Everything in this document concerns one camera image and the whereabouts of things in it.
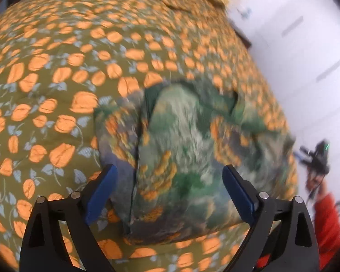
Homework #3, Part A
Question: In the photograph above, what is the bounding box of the olive orange floral bedspread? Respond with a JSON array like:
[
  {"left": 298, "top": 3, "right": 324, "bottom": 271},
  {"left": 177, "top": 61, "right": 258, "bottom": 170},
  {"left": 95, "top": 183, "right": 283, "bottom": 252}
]
[{"left": 0, "top": 0, "right": 289, "bottom": 271}]

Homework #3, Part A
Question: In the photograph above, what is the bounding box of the red sleeved forearm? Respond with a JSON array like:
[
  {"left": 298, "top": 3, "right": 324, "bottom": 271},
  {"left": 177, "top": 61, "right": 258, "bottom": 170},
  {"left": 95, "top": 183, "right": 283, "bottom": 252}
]
[{"left": 255, "top": 175, "right": 340, "bottom": 271}]

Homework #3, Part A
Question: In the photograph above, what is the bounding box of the white built-in wardrobe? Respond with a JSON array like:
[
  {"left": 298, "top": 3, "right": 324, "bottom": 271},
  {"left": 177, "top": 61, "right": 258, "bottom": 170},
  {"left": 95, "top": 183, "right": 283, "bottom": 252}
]
[{"left": 230, "top": 0, "right": 340, "bottom": 199}]

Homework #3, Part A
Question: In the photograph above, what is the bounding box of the green patterned silk garment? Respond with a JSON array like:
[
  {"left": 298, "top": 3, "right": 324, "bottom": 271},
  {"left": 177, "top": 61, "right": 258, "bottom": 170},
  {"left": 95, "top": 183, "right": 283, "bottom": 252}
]
[{"left": 94, "top": 80, "right": 296, "bottom": 245}]

